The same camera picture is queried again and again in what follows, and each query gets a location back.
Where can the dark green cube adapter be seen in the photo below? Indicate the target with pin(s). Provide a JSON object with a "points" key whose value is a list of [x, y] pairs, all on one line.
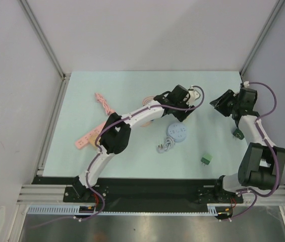
{"points": [[237, 133]]}

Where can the tan cube plug adapter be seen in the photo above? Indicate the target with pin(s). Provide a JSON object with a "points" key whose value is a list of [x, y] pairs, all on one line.
{"points": [[94, 141]]}

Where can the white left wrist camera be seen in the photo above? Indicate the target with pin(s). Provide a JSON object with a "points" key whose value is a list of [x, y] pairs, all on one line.
{"points": [[193, 95]]}

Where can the aluminium front frame rail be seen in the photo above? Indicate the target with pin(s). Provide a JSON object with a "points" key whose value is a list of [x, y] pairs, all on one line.
{"points": [[54, 194]]}

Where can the long pink power strip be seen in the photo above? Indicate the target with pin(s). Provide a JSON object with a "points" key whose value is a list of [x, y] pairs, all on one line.
{"points": [[84, 141]]}

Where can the round pink power strip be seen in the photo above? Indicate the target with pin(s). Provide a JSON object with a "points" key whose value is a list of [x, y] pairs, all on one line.
{"points": [[147, 123]]}

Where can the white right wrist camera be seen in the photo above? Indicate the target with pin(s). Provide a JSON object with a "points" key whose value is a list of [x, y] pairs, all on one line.
{"points": [[245, 84]]}

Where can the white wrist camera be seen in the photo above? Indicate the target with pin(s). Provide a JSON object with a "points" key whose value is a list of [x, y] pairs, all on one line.
{"points": [[245, 84], [193, 95]]}

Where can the right aluminium frame post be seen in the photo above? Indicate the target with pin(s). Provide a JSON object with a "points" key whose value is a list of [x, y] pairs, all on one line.
{"points": [[272, 17]]}

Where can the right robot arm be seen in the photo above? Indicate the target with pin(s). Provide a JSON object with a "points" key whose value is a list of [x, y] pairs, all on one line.
{"points": [[262, 166]]}

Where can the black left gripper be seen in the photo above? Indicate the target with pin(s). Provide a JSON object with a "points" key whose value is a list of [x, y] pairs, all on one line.
{"points": [[181, 116]]}

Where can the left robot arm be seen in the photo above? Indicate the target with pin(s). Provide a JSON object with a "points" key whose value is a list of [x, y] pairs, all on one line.
{"points": [[115, 134]]}

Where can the round blue power strip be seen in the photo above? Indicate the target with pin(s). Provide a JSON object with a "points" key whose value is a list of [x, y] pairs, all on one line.
{"points": [[176, 133]]}

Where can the left aluminium side rail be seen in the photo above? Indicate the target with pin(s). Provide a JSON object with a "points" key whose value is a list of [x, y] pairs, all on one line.
{"points": [[53, 119]]}

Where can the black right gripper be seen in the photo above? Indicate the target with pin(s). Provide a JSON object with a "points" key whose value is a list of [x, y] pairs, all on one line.
{"points": [[227, 101]]}

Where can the aluminium frame post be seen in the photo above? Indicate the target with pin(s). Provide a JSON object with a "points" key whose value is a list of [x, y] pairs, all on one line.
{"points": [[272, 17], [35, 25]]}

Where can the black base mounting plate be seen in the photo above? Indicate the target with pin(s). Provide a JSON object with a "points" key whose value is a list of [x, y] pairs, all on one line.
{"points": [[137, 195]]}

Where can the left aluminium frame post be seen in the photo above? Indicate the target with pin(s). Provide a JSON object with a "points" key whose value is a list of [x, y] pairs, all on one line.
{"points": [[35, 25]]}

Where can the green plug adapter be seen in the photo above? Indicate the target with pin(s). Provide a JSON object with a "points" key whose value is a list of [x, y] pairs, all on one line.
{"points": [[206, 159]]}

